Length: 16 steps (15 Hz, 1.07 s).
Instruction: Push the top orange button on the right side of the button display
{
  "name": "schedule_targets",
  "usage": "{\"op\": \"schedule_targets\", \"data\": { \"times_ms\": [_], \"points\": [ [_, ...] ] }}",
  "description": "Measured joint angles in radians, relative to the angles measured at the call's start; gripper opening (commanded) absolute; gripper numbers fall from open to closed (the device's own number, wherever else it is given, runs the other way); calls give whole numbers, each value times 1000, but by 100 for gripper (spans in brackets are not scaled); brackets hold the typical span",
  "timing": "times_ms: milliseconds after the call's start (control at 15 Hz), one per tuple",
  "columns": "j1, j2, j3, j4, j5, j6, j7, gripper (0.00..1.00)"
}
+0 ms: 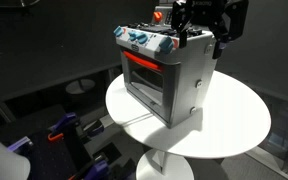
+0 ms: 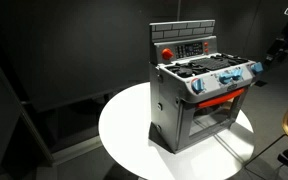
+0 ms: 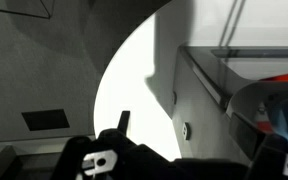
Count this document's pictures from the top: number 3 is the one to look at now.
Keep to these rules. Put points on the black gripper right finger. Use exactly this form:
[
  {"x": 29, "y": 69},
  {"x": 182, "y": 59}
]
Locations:
[{"x": 270, "y": 160}]

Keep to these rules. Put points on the white toy kitchen stove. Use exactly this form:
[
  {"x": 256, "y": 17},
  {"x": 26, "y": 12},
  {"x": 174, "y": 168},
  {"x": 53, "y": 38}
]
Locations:
[{"x": 204, "y": 116}]

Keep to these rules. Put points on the black rectangular floor patch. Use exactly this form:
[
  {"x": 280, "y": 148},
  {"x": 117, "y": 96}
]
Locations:
[{"x": 45, "y": 120}]

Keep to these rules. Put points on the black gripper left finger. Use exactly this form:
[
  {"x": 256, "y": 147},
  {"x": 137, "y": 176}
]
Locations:
[{"x": 130, "y": 160}]

